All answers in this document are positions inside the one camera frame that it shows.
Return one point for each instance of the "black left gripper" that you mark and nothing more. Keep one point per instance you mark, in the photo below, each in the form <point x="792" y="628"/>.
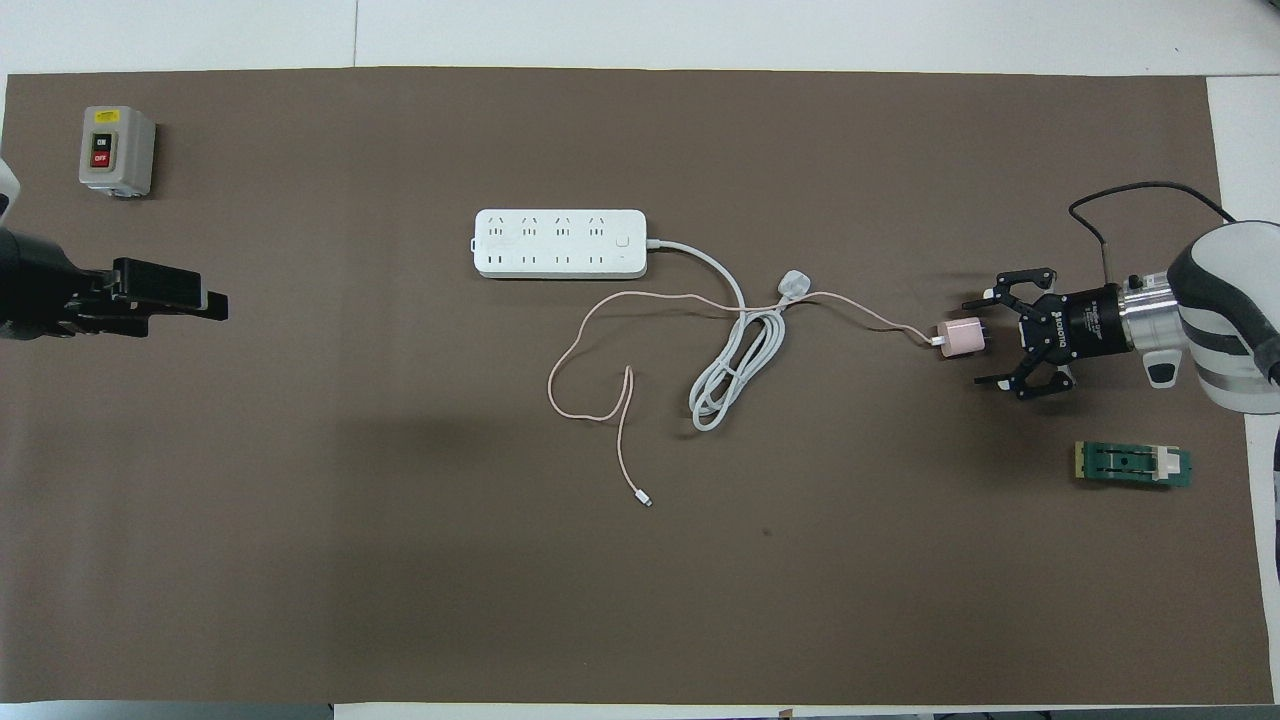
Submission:
<point x="40" y="290"/>

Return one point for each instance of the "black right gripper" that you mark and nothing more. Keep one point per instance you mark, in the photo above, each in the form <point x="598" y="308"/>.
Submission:
<point x="1085" y="322"/>

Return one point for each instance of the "pink charger block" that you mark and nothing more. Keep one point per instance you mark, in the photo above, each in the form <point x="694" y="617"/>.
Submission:
<point x="962" y="338"/>

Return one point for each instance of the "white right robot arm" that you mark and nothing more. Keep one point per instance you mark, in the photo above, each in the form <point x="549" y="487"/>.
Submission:
<point x="1230" y="310"/>

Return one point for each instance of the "white power strip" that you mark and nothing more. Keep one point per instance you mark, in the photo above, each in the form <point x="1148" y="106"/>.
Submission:
<point x="560" y="243"/>

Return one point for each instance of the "brown table mat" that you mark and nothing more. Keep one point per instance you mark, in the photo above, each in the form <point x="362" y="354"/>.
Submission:
<point x="640" y="580"/>

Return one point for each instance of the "grey on-off switch box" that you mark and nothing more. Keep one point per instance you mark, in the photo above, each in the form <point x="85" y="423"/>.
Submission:
<point x="115" y="150"/>

